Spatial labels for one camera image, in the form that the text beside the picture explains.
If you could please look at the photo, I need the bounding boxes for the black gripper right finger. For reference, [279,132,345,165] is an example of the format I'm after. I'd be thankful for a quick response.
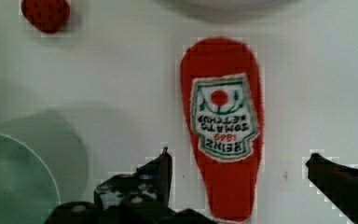
[305,153,358,224]

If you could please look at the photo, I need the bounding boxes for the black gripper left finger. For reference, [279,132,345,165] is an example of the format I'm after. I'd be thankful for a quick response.
[93,147,172,210]

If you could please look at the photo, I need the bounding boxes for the red plush ketchup bottle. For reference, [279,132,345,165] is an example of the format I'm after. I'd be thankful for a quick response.
[180,37,264,224]

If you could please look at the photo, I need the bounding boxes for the green mug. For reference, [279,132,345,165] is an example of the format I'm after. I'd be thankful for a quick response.
[0,111,88,224]

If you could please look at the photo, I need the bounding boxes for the lilac round plate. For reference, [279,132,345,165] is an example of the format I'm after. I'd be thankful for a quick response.
[154,0,300,13]

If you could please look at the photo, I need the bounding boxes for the small red plush strawberry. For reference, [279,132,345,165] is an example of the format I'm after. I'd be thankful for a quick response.
[21,0,71,35]

